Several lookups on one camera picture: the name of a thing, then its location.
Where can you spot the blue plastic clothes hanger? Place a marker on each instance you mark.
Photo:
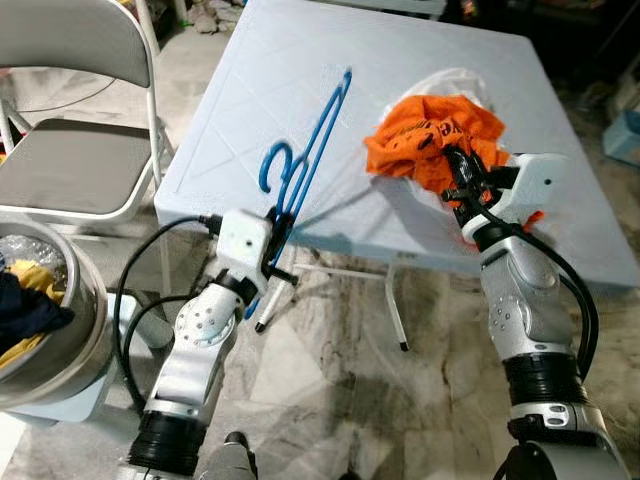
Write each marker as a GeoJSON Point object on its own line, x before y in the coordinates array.
{"type": "Point", "coordinates": [263, 170]}

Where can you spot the orange shirt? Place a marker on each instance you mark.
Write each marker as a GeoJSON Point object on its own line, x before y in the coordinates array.
{"type": "Point", "coordinates": [420, 135]}

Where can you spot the navy garment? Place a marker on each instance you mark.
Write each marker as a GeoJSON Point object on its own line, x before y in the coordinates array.
{"type": "Point", "coordinates": [30, 310]}

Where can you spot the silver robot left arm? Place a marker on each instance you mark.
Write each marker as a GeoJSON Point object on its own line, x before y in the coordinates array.
{"type": "Point", "coordinates": [195, 345]}

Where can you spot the white crumpled cloth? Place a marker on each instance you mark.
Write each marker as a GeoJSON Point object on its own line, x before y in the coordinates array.
{"type": "Point", "coordinates": [450, 82]}

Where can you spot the light blue folding table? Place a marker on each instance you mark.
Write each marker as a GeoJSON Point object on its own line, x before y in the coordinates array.
{"type": "Point", "coordinates": [250, 100]}

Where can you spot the grey robot left leg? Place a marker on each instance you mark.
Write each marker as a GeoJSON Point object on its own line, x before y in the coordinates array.
{"type": "Point", "coordinates": [225, 460]}

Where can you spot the steel laundry bucket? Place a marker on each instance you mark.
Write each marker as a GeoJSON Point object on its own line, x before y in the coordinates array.
{"type": "Point", "coordinates": [70, 340]}

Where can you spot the yellow garment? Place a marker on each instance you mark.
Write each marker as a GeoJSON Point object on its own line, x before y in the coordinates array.
{"type": "Point", "coordinates": [40, 275]}

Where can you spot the light blue plastic child chair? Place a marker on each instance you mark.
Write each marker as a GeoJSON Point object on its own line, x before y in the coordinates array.
{"type": "Point", "coordinates": [60, 405]}

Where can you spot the grey folding chair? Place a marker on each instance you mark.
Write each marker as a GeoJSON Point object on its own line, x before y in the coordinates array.
{"type": "Point", "coordinates": [70, 40]}

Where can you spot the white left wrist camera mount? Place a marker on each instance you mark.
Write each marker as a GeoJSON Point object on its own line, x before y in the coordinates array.
{"type": "Point", "coordinates": [243, 245]}

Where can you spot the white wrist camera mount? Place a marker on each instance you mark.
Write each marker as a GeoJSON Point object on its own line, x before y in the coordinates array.
{"type": "Point", "coordinates": [535, 185]}
{"type": "Point", "coordinates": [243, 245]}

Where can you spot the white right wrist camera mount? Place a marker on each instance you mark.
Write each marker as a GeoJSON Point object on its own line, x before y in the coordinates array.
{"type": "Point", "coordinates": [535, 185]}

